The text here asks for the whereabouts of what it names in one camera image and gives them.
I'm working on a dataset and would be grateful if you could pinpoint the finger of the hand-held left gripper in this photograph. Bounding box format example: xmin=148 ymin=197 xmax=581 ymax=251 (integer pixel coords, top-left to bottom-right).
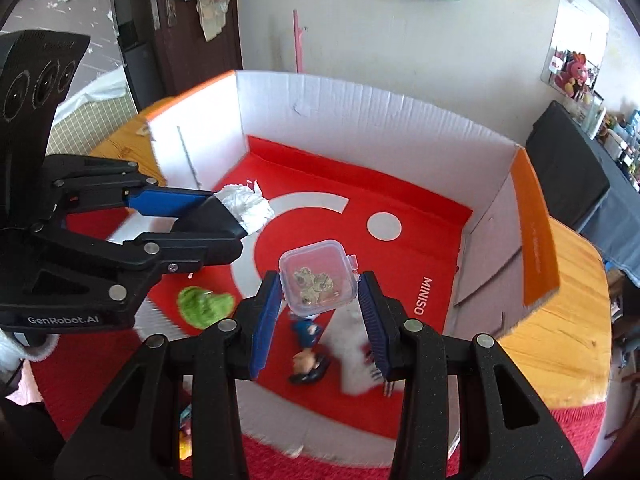
xmin=42 ymin=154 xmax=217 ymax=226
xmin=32 ymin=230 xmax=244 ymax=313

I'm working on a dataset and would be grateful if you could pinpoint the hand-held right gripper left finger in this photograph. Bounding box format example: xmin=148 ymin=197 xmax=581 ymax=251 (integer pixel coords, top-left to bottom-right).
xmin=52 ymin=270 xmax=283 ymax=480

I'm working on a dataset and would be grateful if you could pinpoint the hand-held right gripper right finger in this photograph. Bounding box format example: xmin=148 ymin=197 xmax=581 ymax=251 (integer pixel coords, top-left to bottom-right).
xmin=357 ymin=270 xmax=583 ymax=480

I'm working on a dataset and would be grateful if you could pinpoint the white fluffy hair clip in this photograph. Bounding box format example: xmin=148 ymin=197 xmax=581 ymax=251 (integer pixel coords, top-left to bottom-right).
xmin=325 ymin=305 xmax=401 ymax=396

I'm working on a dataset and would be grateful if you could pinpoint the black-haired doll figurine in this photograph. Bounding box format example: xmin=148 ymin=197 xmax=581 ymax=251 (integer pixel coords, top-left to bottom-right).
xmin=289 ymin=310 xmax=331 ymax=386

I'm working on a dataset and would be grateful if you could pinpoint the clear plastic box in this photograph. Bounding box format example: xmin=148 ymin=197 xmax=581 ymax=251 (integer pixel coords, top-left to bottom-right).
xmin=278 ymin=241 xmax=361 ymax=312

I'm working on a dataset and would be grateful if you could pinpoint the red and white cardboard box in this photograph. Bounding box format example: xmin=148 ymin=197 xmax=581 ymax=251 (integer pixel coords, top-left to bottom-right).
xmin=102 ymin=70 xmax=560 ymax=461

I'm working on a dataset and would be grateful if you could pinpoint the person's left forearm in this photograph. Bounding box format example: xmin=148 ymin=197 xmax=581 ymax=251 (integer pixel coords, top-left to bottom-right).
xmin=0 ymin=330 xmax=58 ymax=406

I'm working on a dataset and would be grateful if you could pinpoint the white cloth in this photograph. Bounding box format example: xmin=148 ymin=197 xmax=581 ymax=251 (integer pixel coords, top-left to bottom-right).
xmin=65 ymin=67 xmax=128 ymax=116

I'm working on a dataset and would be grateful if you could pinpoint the grey star curtain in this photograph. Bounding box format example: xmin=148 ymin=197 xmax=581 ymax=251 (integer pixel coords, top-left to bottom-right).
xmin=0 ymin=0 xmax=126 ymax=76

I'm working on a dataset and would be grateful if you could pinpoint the dark brown door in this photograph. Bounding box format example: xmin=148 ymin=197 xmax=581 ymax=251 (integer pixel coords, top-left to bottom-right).
xmin=110 ymin=0 xmax=243 ymax=106

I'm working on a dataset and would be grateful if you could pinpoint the red knitted blanket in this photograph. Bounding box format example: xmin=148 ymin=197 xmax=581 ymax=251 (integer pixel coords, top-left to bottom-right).
xmin=30 ymin=340 xmax=608 ymax=480

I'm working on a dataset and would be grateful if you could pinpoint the beige cloth bag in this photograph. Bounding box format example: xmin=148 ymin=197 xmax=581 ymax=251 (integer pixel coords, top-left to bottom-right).
xmin=196 ymin=0 xmax=230 ymax=42

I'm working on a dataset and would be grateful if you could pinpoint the pink stick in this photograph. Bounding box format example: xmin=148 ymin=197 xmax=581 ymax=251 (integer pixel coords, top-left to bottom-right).
xmin=292 ymin=9 xmax=307 ymax=75

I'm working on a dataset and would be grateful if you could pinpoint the desk with blue cloth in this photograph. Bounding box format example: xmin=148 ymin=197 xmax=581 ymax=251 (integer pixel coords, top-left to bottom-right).
xmin=525 ymin=101 xmax=640 ymax=281

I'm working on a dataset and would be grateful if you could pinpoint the cluster of desk bottles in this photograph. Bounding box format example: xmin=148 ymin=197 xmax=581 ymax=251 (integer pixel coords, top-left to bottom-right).
xmin=580 ymin=90 xmax=640 ymax=181

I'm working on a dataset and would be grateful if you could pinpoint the pink rabbit plush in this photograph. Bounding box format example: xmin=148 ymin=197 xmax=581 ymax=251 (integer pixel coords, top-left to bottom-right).
xmin=554 ymin=50 xmax=593 ymax=98

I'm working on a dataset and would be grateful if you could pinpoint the metal door handle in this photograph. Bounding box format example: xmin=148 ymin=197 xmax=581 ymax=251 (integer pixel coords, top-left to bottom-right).
xmin=147 ymin=0 xmax=186 ymax=28

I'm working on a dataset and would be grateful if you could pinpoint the wall mirror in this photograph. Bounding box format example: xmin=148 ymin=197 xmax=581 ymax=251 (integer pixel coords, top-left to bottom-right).
xmin=541 ymin=0 xmax=612 ymax=106

